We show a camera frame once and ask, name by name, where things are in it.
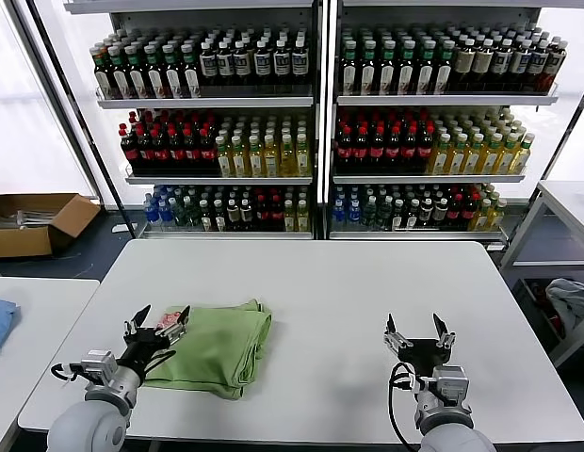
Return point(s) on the grey side table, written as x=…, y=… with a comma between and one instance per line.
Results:
x=523, y=235

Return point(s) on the grey metal shelf rack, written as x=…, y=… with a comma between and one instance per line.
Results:
x=438, y=100
x=202, y=102

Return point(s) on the light green printed shirt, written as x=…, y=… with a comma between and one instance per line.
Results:
x=216, y=348

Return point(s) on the blue folded cloth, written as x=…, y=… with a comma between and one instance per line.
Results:
x=0, y=325

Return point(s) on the black window post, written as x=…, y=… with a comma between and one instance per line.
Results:
x=75, y=127

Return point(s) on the white packing pieces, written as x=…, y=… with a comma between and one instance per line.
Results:
x=23, y=219

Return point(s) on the white floor scrap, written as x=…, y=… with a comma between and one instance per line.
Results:
x=121, y=229

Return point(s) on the red cloth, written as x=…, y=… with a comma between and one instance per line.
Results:
x=551, y=311

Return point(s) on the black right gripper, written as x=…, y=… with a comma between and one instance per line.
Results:
x=424, y=355

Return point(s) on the dark bottle white green label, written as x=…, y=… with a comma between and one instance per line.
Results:
x=398, y=217
x=206, y=216
x=220, y=216
x=412, y=217

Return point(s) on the grey crumpled cloth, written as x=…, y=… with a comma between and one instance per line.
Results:
x=572, y=296

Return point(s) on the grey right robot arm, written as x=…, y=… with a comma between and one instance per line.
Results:
x=442, y=419

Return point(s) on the reddish bottle grey label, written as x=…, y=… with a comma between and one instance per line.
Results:
x=554, y=66

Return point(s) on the brown cardboard box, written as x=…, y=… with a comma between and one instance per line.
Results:
x=19, y=242

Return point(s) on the yellow tea bottle green label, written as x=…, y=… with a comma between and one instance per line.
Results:
x=302, y=219
x=458, y=160
x=497, y=215
x=287, y=162
x=521, y=157
x=474, y=160
x=491, y=159
x=506, y=159
x=289, y=219
x=483, y=216
x=239, y=162
x=223, y=162
x=302, y=162
x=255, y=162
x=271, y=162
x=442, y=160

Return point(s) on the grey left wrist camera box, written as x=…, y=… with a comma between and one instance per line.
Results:
x=100, y=362

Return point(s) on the blue water bottle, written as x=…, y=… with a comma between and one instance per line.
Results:
x=152, y=212
x=354, y=213
x=339, y=213
x=166, y=212

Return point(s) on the dark bottle beige label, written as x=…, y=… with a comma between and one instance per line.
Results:
x=464, y=63
x=426, y=209
x=440, y=209
x=483, y=63
x=233, y=215
x=246, y=215

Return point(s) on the dark bottle blue white label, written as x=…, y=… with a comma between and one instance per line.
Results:
x=262, y=63
x=501, y=63
x=520, y=63
x=538, y=63
x=242, y=63
x=207, y=63
x=224, y=63
x=280, y=63
x=299, y=63

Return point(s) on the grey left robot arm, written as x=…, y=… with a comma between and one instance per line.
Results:
x=94, y=424

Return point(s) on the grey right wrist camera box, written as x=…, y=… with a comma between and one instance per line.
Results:
x=451, y=382

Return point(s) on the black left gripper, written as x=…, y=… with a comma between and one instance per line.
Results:
x=141, y=346

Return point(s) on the cola bottle red label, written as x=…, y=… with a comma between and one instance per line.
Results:
x=425, y=151
x=146, y=153
x=410, y=151
x=176, y=153
x=261, y=214
x=275, y=214
x=393, y=151
x=454, y=213
x=130, y=153
x=207, y=153
x=377, y=151
x=468, y=213
x=361, y=151
x=161, y=153
x=345, y=151
x=192, y=153

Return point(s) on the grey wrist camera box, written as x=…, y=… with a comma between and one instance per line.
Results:
x=100, y=362
x=451, y=382

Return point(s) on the clear green water bottle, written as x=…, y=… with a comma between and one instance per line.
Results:
x=384, y=214
x=369, y=214
x=180, y=213
x=193, y=213

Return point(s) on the white side table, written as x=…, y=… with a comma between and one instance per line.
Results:
x=37, y=339

